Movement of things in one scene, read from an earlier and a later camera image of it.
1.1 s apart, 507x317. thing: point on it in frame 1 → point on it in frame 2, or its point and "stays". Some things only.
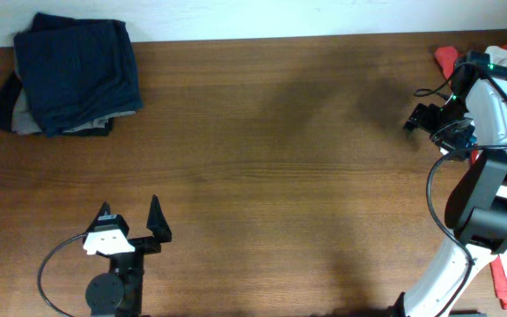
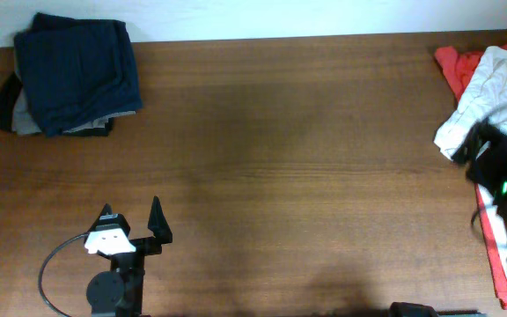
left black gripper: [157, 224] stays
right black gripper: [424, 116] → [495, 143]
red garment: [448, 58] stays
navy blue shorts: [77, 74] stays
